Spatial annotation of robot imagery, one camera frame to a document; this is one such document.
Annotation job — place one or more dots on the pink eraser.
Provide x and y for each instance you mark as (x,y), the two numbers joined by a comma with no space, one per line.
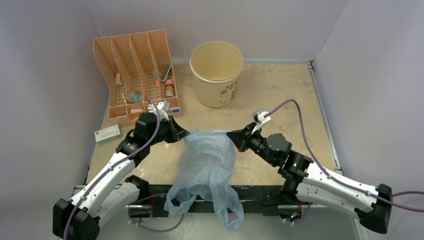
(136,110)

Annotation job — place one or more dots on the light blue plastic trash bag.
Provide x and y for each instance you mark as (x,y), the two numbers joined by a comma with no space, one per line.
(205,168)

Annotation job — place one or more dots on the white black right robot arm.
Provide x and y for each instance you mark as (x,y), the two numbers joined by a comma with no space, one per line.
(308,183)

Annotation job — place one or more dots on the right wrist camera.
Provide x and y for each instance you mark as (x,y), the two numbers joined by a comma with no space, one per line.
(261,117)

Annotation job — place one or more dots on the pink plastic desk organizer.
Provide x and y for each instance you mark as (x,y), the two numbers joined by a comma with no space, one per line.
(136,61)

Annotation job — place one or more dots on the beige plastic trash bin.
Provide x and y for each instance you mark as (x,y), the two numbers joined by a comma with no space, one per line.
(216,67)

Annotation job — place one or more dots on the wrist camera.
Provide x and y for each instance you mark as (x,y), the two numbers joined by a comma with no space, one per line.
(162,108)
(261,117)

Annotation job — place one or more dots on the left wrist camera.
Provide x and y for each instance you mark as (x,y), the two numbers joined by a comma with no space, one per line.
(162,108)

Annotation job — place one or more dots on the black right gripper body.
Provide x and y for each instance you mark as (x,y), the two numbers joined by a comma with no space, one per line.
(256,142)

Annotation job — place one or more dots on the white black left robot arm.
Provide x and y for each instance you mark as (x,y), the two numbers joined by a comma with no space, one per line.
(85,213)

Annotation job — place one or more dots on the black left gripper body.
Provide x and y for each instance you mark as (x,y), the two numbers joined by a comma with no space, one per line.
(165,132)

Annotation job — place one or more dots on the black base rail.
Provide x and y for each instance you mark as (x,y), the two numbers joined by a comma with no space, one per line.
(268,200)

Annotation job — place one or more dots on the blue correction tape package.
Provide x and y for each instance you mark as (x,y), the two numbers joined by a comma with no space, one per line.
(135,96)

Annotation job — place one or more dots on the pink labelled small bottle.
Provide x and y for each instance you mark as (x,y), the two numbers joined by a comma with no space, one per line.
(169,88)

